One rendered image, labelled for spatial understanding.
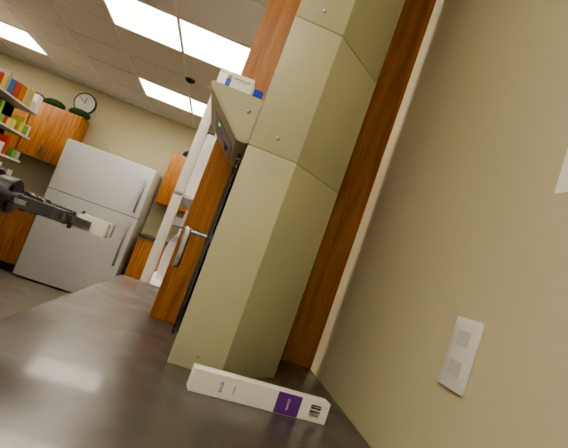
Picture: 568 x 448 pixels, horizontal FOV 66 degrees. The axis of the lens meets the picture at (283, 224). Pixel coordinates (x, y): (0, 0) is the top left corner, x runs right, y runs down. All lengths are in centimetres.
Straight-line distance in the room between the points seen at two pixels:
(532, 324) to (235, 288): 54
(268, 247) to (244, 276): 8
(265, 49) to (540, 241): 97
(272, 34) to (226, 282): 81
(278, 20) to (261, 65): 15
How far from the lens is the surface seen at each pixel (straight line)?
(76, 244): 602
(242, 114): 95
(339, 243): 134
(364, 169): 138
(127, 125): 678
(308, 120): 97
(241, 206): 92
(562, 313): 65
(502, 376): 70
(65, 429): 60
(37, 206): 97
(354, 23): 109
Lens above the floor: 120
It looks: 5 degrees up
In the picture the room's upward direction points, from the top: 20 degrees clockwise
